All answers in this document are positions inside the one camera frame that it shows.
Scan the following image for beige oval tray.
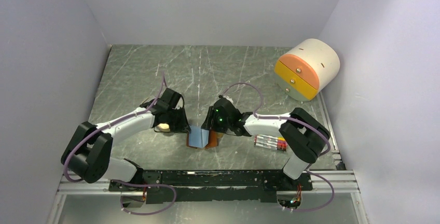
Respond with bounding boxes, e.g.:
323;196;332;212
155;123;171;133

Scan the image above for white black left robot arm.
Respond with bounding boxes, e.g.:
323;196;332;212
61;88;190;191

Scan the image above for round pastel drawer cabinet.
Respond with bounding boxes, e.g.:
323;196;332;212
274;38;340;102

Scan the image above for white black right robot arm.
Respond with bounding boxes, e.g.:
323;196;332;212
201;96;331;190

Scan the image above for brown leather card holder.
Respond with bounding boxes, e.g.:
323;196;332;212
186;125;218;149

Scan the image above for pack of coloured markers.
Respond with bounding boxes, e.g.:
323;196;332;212
254;135;287;152

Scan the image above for aluminium frame rail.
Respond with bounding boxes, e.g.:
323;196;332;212
48;92;362;224

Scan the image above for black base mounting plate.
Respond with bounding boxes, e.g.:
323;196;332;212
108;169;313;204

